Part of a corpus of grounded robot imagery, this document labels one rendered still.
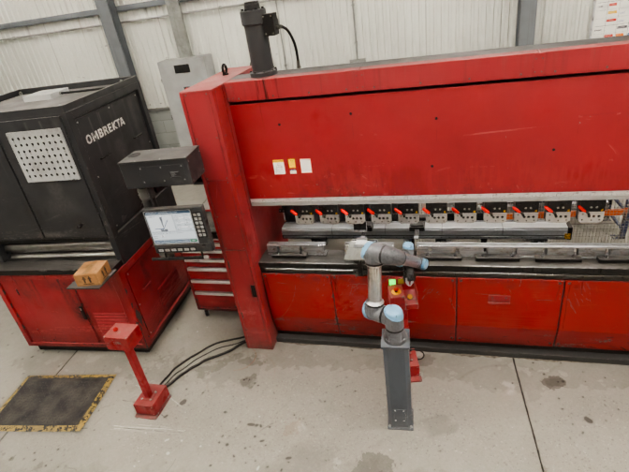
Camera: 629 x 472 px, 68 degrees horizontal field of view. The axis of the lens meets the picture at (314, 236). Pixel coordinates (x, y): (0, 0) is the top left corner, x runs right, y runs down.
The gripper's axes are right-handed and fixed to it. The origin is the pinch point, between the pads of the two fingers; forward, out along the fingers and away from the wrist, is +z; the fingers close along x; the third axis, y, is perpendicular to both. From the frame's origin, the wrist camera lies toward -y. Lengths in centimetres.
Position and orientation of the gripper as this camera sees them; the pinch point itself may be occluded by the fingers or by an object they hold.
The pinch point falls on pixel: (409, 285)
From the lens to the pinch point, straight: 342.6
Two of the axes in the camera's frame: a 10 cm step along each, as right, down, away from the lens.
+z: 1.3, 8.2, 5.5
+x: -9.9, 1.1, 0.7
